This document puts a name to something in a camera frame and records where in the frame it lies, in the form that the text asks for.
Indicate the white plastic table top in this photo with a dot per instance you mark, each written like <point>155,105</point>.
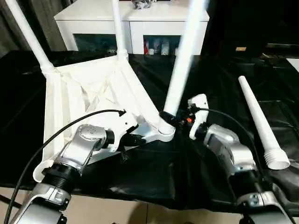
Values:
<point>70,93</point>

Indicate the grey curtain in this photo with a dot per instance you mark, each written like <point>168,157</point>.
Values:
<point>46,25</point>

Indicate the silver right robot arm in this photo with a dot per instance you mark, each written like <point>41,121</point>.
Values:
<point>224,144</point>

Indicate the black stand leg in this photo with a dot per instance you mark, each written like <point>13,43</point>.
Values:
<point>10,201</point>

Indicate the small white jar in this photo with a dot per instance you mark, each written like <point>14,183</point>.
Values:
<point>164,49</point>
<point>151,51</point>

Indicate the white plastic table leg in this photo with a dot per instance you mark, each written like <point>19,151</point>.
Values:
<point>118,30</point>
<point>184,58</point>
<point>257,116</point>
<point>30,35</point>

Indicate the white flat board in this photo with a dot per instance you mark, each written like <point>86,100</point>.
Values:
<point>293,65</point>

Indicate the small yellow object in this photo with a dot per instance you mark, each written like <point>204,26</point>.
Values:
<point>240,49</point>

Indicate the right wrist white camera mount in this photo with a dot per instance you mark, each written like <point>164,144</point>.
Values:
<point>199,102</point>

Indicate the black mat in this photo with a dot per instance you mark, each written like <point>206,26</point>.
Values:
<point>151,175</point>

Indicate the white cabinet with glass doors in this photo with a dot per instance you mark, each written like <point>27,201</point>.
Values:
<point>140,21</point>

